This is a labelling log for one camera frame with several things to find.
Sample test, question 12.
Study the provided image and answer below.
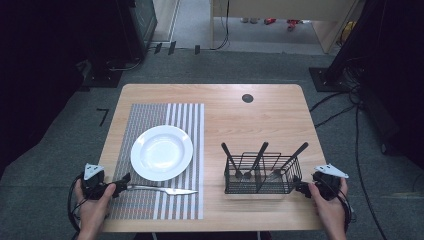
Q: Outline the black stand base plate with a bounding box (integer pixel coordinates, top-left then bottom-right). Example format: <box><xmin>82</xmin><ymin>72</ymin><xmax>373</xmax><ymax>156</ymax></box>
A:
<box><xmin>308</xmin><ymin>66</ymin><xmax>355</xmax><ymax>93</ymax></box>
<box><xmin>82</xmin><ymin>67</ymin><xmax>124</xmax><ymax>89</ymax></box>

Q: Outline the black-handled fork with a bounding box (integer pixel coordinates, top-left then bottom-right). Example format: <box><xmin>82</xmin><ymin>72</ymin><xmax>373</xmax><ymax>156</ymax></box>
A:
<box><xmin>270</xmin><ymin>141</ymin><xmax>310</xmax><ymax>178</ymax></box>

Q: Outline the white round plate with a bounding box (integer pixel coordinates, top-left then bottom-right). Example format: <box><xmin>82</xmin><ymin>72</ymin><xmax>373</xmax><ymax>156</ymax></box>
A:
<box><xmin>130</xmin><ymin>124</ymin><xmax>194</xmax><ymax>183</ymax></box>

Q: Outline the black wire cutlery basket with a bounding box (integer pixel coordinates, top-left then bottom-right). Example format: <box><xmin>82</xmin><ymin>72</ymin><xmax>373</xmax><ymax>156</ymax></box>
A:
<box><xmin>223</xmin><ymin>152</ymin><xmax>304</xmax><ymax>195</ymax></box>

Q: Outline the person's left hand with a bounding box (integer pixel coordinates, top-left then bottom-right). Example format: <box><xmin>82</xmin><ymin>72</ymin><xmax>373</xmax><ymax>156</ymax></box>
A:
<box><xmin>73</xmin><ymin>179</ymin><xmax>117</xmax><ymax>235</ymax></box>

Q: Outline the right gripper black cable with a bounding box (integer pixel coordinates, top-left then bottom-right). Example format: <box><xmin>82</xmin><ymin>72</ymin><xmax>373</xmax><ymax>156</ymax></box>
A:
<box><xmin>331</xmin><ymin>181</ymin><xmax>355</xmax><ymax>234</ymax></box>

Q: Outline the dark glass cabinet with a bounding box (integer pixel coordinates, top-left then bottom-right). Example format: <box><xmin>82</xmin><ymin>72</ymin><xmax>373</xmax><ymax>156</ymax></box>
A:
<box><xmin>114</xmin><ymin>0</ymin><xmax>158</xmax><ymax>62</ymax></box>

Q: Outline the silver table knife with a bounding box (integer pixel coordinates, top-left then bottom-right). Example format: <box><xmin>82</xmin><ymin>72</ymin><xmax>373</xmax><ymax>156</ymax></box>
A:
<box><xmin>126</xmin><ymin>184</ymin><xmax>199</xmax><ymax>196</ymax></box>

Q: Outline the yellow object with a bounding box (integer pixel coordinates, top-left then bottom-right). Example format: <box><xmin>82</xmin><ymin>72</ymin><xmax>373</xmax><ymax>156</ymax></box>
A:
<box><xmin>339</xmin><ymin>21</ymin><xmax>357</xmax><ymax>46</ymax></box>

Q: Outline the long black floor cable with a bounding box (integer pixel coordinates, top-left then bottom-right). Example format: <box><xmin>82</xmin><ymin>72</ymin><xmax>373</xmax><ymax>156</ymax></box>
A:
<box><xmin>353</xmin><ymin>104</ymin><xmax>389</xmax><ymax>240</ymax></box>

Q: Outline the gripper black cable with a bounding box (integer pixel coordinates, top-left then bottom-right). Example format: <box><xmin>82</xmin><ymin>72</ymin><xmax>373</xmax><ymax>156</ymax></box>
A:
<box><xmin>67</xmin><ymin>173</ymin><xmax>85</xmax><ymax>234</ymax></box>
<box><xmin>331</xmin><ymin>181</ymin><xmax>355</xmax><ymax>234</ymax></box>

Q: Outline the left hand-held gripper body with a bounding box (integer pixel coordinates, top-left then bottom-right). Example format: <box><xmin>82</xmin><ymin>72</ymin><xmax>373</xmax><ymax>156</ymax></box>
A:
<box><xmin>80</xmin><ymin>162</ymin><xmax>110</xmax><ymax>201</ymax></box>

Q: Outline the black-handled spoon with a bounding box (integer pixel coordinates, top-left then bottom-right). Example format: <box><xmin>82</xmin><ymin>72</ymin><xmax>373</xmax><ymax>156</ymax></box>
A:
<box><xmin>243</xmin><ymin>141</ymin><xmax>270</xmax><ymax>180</ymax></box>
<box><xmin>220</xmin><ymin>142</ymin><xmax>245</xmax><ymax>180</ymax></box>

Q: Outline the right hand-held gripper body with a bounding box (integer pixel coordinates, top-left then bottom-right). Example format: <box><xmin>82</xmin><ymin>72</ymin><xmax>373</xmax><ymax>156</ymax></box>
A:
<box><xmin>311</xmin><ymin>162</ymin><xmax>350</xmax><ymax>202</ymax></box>

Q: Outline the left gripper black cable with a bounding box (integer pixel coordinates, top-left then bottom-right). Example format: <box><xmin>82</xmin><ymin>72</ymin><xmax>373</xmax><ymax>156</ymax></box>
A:
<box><xmin>67</xmin><ymin>173</ymin><xmax>85</xmax><ymax>234</ymax></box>

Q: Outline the person's right hand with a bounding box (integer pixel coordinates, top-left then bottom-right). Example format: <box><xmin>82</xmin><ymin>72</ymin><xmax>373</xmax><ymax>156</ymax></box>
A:
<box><xmin>307</xmin><ymin>178</ymin><xmax>350</xmax><ymax>228</ymax></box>

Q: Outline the striped woven placemat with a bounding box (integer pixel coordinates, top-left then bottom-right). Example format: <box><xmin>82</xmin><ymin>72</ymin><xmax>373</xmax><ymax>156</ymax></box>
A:
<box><xmin>107</xmin><ymin>102</ymin><xmax>205</xmax><ymax>221</ymax></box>

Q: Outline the hanging black cable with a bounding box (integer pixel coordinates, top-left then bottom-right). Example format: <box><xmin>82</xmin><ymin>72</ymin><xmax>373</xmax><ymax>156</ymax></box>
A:
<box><xmin>209</xmin><ymin>0</ymin><xmax>232</xmax><ymax>52</ymax></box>

